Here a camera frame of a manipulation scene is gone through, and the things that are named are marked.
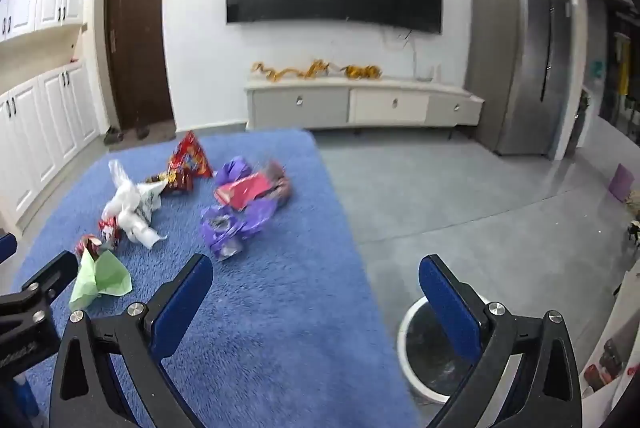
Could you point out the grey refrigerator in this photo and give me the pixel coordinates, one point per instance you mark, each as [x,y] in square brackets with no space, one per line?
[520,58]

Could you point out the yellow hanging garment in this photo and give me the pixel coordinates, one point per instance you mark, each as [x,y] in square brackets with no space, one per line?
[624,65]

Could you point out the white lower cabinets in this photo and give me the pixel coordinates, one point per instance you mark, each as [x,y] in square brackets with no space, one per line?
[45,123]

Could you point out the dark shoe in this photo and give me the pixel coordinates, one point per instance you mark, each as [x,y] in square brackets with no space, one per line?
[143,133]
[112,136]

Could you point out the white round waste bin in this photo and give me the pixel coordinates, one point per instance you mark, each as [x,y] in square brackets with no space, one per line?
[415,358]

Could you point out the dark red packet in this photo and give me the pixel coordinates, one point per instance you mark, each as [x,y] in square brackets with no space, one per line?
[592,378]

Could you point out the white grey television console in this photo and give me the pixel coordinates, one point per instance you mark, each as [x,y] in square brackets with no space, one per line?
[300,105]

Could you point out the white coffee table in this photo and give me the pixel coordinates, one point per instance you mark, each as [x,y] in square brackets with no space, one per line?
[607,408]

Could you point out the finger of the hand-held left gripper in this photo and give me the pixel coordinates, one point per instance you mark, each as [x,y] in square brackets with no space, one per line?
[6,248]
[35,303]

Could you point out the small black stool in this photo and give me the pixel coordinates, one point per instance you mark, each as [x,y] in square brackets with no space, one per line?
[634,232]

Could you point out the brown snack packet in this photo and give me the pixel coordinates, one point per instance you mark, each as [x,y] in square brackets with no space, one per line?
[172,182]

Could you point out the golden lion ornament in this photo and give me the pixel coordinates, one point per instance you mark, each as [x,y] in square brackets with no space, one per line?
[361,71]

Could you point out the green paper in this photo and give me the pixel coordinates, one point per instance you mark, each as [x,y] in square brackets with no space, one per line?
[102,280]

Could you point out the dark grey appliance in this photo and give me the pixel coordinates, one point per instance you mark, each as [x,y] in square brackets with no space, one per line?
[582,120]

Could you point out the brown pink wrapper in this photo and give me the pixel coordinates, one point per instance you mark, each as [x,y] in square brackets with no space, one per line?
[277,183]

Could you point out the pink packet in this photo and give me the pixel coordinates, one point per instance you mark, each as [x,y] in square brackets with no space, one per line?
[242,190]

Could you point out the purple bag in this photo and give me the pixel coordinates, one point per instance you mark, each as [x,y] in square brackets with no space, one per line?
[237,170]

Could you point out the small red wrapper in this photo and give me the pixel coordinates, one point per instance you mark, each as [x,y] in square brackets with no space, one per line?
[87,244]
[110,230]

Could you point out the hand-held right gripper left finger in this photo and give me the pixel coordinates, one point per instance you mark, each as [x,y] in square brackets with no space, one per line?
[182,303]

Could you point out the purple foil wrapper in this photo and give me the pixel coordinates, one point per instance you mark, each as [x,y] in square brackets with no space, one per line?
[230,228]

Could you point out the golden dragon ornament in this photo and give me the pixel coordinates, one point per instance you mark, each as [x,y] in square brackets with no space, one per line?
[280,72]

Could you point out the red snack bag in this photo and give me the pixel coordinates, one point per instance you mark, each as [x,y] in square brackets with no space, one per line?
[192,155]

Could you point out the beige straw item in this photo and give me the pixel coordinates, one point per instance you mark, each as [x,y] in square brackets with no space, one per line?
[635,199]

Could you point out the brown door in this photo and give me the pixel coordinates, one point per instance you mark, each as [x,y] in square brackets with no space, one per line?
[140,48]

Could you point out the blue rug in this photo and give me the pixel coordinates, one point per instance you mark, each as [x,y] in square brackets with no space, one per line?
[280,308]

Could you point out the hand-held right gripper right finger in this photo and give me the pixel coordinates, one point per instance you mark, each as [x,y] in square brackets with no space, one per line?
[450,303]

